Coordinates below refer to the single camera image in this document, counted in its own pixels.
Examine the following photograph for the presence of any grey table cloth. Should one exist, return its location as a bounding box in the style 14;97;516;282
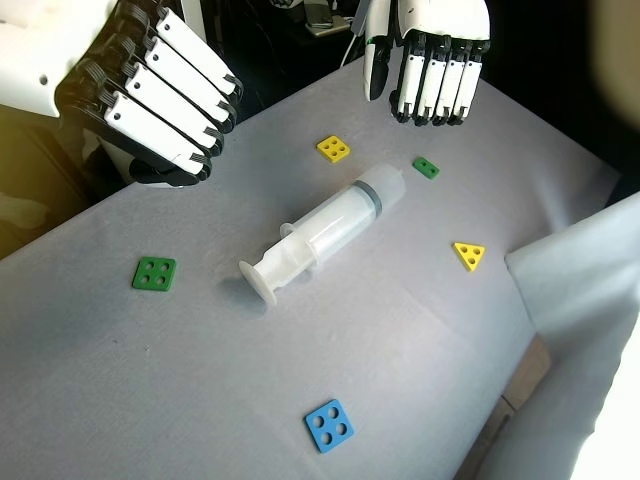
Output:
0;64;624;480

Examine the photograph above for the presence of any green two-hole block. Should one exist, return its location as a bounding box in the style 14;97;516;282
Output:
412;156;442;180

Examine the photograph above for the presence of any grey background device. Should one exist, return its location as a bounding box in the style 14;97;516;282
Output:
302;12;351;37

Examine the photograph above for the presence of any green square four-hole block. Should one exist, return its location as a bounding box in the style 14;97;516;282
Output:
131;256;178;292

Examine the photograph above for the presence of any white backdrop sheet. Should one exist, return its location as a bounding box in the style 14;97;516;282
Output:
449;192;640;480

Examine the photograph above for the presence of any yellow triangle three-hole block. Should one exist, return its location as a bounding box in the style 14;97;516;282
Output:
452;241;487;273

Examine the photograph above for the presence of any large translucent plastic syringe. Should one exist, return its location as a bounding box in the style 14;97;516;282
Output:
238;163;407;306

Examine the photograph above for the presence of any yellow square four-hole block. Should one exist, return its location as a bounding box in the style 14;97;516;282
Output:
316;135;352;164

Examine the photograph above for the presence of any blue square four-hole block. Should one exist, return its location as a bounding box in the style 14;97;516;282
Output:
303;398;357;455

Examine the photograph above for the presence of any grey connector with white cable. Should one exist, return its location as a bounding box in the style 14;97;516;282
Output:
341;14;369;69

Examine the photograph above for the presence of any brown board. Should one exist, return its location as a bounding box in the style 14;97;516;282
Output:
497;337;552;436

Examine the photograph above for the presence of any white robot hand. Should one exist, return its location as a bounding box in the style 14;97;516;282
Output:
0;0;245;189
362;0;492;127

